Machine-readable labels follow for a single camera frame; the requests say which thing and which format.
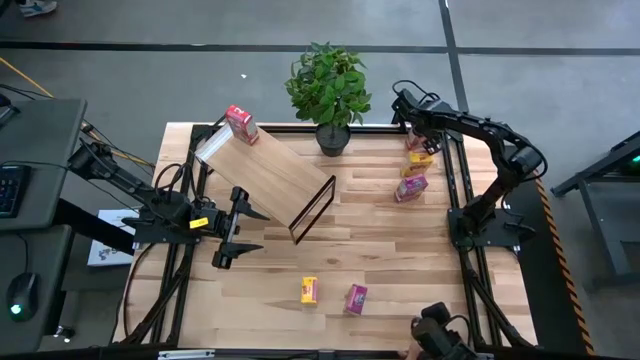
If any black metal rig frame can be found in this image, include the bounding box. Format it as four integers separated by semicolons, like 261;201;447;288
112;108;539;351

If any red cereal box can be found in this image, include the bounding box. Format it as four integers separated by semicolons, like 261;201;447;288
224;104;261;147
404;127;427;152

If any black desk device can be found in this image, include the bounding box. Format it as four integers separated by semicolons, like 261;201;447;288
0;94;21;131

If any black cable bundle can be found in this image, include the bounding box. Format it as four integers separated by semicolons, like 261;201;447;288
79;119;159;199

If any black mat with hazard stripe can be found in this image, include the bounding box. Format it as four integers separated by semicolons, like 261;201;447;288
492;144;596;356

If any black keyboard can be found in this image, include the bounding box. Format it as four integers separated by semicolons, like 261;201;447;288
0;164;32;220

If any grey metal stand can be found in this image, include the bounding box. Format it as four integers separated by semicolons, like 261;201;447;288
549;130;640;291

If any white printed booklet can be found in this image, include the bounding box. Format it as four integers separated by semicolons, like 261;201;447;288
87;208;141;268

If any white and blue shoe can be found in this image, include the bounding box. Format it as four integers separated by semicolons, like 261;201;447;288
18;0;59;18

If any grey desk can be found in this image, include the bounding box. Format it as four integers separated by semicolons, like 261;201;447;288
0;98;88;232
0;224;74;354

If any shiny metal caster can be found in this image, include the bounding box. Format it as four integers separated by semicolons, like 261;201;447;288
52;324;77;345

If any yellow cereal box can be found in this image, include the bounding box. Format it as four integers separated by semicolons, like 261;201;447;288
300;276;320;306
399;149;435;179

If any person's hand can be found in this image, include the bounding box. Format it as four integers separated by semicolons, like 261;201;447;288
399;341;426;360

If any yellow cable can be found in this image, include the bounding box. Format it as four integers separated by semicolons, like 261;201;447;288
0;56;156;169

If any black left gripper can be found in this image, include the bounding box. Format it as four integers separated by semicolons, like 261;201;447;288
187;186;271;270

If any black computer mouse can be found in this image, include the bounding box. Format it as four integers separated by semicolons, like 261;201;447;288
5;272;41;324

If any purple cereal box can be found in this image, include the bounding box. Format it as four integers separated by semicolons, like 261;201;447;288
344;283;369;317
394;172;430;204

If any green potted plant black pot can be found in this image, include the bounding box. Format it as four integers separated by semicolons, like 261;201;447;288
285;41;373;158

